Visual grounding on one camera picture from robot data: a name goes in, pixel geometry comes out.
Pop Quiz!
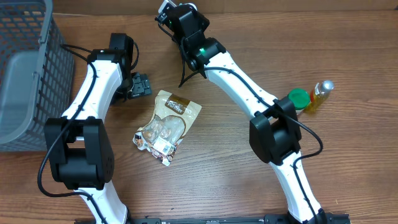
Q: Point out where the brown white snack packet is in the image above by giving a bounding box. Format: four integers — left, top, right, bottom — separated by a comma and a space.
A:
132, 90, 201, 166

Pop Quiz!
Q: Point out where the green lid white jar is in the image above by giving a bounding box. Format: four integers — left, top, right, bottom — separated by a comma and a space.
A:
287, 88, 311, 116

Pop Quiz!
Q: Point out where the yellow juice bottle silver cap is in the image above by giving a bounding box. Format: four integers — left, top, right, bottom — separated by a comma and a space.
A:
304, 80, 335, 114

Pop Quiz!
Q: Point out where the teal white snack packet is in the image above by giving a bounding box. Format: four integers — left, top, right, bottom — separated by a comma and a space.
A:
158, 0, 177, 14

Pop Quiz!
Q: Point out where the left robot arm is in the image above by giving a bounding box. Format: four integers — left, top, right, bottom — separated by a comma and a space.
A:
37, 33, 152, 223

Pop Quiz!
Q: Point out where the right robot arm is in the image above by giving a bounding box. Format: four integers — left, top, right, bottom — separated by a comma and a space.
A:
155, 1, 328, 223

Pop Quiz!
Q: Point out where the white barcode scanner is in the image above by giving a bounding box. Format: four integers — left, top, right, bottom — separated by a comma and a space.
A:
179, 3, 197, 11

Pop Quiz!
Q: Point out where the grey plastic mesh basket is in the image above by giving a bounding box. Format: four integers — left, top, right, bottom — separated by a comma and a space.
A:
1, 0, 75, 152

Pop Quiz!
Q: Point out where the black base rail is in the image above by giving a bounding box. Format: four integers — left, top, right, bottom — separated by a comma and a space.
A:
74, 213, 351, 224

